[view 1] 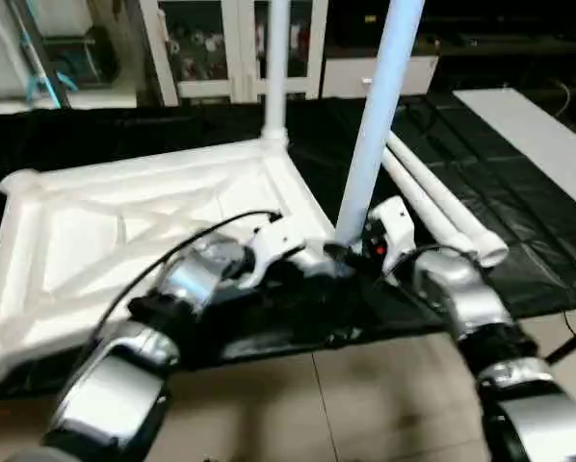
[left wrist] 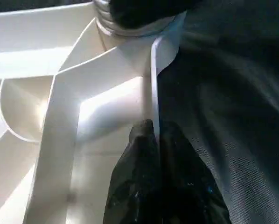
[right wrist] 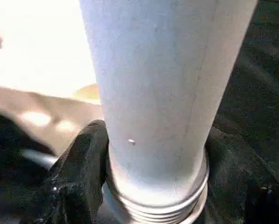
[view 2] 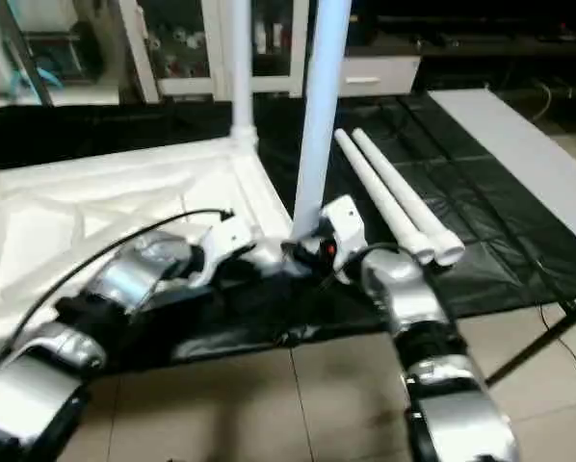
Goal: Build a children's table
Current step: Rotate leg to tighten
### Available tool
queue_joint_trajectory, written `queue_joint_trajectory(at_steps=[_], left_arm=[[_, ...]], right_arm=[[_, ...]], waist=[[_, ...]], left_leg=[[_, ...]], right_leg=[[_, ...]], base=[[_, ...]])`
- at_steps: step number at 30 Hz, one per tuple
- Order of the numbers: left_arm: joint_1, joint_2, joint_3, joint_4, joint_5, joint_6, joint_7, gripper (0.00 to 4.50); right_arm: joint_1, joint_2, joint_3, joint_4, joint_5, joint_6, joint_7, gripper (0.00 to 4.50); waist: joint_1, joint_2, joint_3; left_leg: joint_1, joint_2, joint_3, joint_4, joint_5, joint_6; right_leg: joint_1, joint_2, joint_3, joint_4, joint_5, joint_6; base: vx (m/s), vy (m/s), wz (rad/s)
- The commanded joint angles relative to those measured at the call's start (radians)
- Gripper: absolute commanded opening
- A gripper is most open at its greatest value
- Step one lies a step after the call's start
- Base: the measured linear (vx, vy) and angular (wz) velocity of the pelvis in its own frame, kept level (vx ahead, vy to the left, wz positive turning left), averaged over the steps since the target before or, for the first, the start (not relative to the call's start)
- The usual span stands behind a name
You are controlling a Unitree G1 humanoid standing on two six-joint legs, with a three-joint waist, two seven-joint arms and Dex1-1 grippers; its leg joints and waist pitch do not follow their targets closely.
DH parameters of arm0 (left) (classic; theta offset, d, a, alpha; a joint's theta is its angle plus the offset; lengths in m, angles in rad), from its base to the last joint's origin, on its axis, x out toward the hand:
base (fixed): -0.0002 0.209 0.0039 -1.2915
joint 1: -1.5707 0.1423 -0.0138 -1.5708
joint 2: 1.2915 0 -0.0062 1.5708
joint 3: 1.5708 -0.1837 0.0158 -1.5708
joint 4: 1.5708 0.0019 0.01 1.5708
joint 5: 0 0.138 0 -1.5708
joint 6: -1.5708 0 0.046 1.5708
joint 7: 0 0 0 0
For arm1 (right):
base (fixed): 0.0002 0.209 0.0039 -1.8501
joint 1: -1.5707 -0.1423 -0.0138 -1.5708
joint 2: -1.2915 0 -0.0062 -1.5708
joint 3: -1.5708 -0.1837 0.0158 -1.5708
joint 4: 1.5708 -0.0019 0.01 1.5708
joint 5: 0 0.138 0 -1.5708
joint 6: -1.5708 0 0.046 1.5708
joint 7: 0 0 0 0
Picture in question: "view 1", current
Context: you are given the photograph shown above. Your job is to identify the blue frame trolley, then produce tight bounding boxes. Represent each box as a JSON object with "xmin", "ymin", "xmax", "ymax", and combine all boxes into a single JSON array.
[{"xmin": 4, "ymin": 0, "xmax": 120, "ymax": 107}]

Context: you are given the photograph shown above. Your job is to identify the white plastic table leg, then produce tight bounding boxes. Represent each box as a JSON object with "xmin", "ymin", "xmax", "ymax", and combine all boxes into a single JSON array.
[
  {"xmin": 379, "ymin": 146, "xmax": 482, "ymax": 256},
  {"xmin": 260, "ymin": 0, "xmax": 292, "ymax": 147},
  {"xmin": 386, "ymin": 131, "xmax": 511, "ymax": 270},
  {"xmin": 333, "ymin": 0, "xmax": 427, "ymax": 249}
]

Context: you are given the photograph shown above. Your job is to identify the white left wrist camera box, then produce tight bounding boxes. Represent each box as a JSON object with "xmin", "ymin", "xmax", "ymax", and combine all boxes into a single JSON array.
[{"xmin": 234, "ymin": 216, "xmax": 310, "ymax": 292}]

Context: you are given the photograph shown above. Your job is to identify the white plastic table top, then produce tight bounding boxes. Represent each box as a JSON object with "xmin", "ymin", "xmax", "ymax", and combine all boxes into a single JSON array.
[{"xmin": 0, "ymin": 135, "xmax": 353, "ymax": 391}]

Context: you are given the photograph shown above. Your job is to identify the white drawer unit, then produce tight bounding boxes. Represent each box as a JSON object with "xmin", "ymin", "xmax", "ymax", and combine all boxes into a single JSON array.
[{"xmin": 321, "ymin": 54, "xmax": 441, "ymax": 99}]

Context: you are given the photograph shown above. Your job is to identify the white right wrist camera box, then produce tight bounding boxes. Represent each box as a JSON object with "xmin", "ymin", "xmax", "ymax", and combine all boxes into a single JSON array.
[{"xmin": 369, "ymin": 196, "xmax": 418, "ymax": 286}]

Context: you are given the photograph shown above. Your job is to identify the white glass door cabinet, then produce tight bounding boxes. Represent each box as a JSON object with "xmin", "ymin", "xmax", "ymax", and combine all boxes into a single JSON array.
[{"xmin": 137, "ymin": 0, "xmax": 329, "ymax": 107}]

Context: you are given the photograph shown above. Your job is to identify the white drawer cabinet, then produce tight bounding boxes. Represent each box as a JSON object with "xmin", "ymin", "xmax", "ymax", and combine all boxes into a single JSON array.
[{"xmin": 331, "ymin": 0, "xmax": 576, "ymax": 97}]

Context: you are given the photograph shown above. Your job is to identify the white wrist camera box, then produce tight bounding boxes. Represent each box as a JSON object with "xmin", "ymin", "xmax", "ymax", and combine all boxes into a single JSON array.
[
  {"xmin": 234, "ymin": 216, "xmax": 310, "ymax": 292},
  {"xmin": 369, "ymin": 196, "xmax": 418, "ymax": 286}
]

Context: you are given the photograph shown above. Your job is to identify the black work mat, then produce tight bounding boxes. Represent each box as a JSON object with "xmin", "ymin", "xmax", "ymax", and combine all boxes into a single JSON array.
[{"xmin": 0, "ymin": 91, "xmax": 576, "ymax": 400}]

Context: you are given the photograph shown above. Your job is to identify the black metal stand leg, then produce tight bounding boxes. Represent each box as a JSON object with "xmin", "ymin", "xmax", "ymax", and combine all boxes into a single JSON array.
[{"xmin": 543, "ymin": 321, "xmax": 576, "ymax": 367}]

